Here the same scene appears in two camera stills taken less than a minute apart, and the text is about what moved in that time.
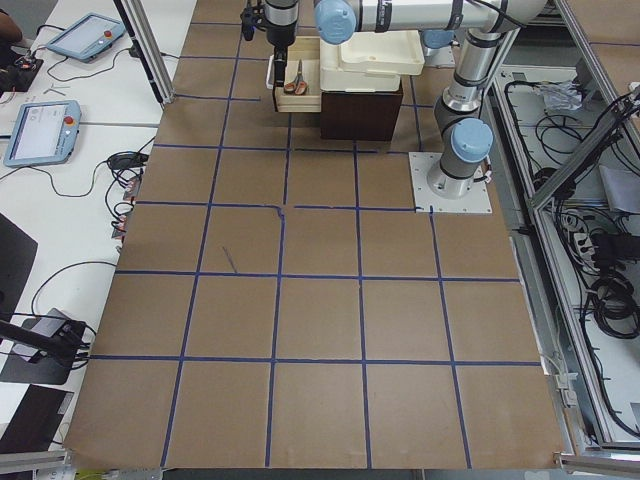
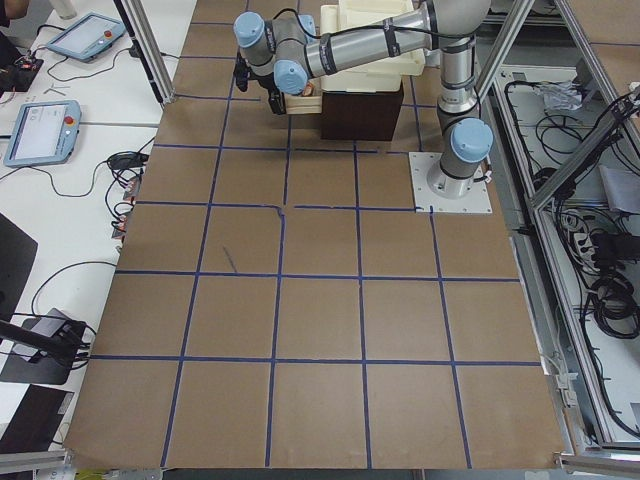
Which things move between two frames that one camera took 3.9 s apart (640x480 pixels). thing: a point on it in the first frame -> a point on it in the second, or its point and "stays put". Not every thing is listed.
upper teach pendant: x=88 y=37 stays put
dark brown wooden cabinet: x=361 y=116 stays put
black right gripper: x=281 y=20 -> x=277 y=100
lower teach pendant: x=43 y=133 stays put
